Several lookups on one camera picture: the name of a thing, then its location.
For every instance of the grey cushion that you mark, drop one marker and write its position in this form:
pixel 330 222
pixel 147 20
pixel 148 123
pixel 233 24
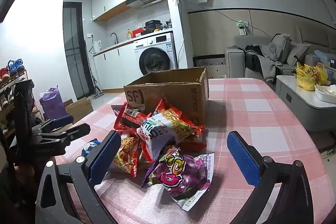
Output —
pixel 281 44

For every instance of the black clothing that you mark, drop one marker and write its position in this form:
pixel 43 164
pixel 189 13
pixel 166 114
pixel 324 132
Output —
pixel 253 58

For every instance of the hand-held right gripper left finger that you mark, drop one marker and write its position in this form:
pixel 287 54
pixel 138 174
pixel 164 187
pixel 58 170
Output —
pixel 105 155

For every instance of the small floor cardboard box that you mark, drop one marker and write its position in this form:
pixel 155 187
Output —
pixel 80 109

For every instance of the grey clothing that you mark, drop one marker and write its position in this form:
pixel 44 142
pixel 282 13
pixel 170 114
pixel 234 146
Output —
pixel 270 61

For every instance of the purple bag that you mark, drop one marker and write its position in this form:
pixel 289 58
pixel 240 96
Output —
pixel 52 106

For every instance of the grey sofa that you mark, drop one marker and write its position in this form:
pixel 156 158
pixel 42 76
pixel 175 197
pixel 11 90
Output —
pixel 236 64

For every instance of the purple snack packet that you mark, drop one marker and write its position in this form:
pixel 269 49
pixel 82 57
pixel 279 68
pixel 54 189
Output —
pixel 181 174

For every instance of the brown cardboard box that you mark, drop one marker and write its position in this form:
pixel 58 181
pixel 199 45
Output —
pixel 168 92

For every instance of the white washing machine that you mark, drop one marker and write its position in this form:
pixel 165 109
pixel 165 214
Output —
pixel 157 61

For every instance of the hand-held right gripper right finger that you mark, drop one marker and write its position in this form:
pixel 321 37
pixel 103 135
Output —
pixel 244 158

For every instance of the white base cabinets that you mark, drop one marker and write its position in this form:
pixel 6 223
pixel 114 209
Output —
pixel 115 66

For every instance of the yellow plastic bag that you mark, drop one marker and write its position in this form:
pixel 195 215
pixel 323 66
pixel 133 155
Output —
pixel 309 75

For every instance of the wooden shoe rack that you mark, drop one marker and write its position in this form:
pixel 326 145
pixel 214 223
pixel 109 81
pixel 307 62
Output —
pixel 8 87

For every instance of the blue shoe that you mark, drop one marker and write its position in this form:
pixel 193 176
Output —
pixel 20 66
pixel 12 69

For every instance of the red shoe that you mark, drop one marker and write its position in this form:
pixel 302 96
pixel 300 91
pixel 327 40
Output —
pixel 4 74

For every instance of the blue pillow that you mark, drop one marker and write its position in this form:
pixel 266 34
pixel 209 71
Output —
pixel 325 56

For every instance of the black rice cooker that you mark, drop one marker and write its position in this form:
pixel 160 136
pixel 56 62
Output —
pixel 153 26

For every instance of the red box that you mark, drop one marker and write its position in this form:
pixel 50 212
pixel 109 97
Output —
pixel 137 32

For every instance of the white food container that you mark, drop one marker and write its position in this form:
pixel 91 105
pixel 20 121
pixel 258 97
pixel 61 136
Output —
pixel 325 94

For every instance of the silver range hood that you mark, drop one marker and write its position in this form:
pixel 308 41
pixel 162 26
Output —
pixel 147 0

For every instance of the white coffee table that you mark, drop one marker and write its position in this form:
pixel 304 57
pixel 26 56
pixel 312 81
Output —
pixel 296 106

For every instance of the white power strip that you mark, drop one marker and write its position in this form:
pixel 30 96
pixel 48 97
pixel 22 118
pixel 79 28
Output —
pixel 242 27

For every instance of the blue snack packet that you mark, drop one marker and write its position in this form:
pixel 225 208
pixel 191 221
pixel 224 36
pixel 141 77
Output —
pixel 90 146

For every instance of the red snack packet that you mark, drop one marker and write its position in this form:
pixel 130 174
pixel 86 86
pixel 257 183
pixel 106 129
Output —
pixel 128 119

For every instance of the metal kitchen faucet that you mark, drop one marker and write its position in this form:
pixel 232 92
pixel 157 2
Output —
pixel 115 36

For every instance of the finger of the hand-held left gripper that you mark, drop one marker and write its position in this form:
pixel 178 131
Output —
pixel 63 120
pixel 76 130

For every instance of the black patterned panel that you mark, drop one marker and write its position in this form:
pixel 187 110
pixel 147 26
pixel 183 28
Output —
pixel 210 61

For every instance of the yellow soap bottle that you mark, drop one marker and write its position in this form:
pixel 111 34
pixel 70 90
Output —
pixel 129 35

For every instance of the white and orange noodle packet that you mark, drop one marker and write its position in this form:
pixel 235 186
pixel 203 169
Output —
pixel 168 129

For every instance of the light beige cushion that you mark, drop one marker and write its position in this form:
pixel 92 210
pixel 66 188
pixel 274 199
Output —
pixel 298 53

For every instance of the white electric kettle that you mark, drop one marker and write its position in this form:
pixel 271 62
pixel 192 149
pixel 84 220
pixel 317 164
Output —
pixel 97 47

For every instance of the orange noodle snack packet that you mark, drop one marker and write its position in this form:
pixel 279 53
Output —
pixel 126 155

